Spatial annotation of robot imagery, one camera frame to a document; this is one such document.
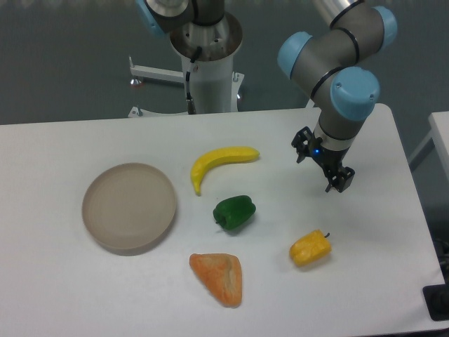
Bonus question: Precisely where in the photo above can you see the black device at table edge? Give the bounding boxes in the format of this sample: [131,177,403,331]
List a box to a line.
[422,237,449,322]

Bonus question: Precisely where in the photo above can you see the beige round plate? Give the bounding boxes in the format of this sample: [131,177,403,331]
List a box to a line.
[81,163,177,256]

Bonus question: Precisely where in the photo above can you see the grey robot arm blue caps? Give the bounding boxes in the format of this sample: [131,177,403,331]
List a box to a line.
[136,1,397,192]

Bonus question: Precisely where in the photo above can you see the black cable on pedestal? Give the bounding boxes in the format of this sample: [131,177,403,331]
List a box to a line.
[185,46,202,115]

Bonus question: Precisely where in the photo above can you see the yellow bell pepper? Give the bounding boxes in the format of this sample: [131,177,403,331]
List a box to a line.
[289,230,332,267]

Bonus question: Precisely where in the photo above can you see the yellow banana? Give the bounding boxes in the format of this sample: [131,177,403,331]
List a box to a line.
[190,146,260,197]

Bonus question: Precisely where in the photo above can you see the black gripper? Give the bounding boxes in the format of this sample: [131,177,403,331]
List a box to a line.
[291,126,355,193]

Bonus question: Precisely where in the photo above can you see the orange bread wedge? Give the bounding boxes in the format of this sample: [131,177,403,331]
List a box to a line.
[189,253,243,308]

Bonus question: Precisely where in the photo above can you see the green bell pepper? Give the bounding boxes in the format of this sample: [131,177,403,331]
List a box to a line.
[213,195,256,231]

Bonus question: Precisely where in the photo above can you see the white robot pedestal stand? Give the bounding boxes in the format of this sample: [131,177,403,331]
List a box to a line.
[129,12,244,114]

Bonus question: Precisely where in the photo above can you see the white side table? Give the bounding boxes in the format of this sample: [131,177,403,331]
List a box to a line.
[408,111,448,171]

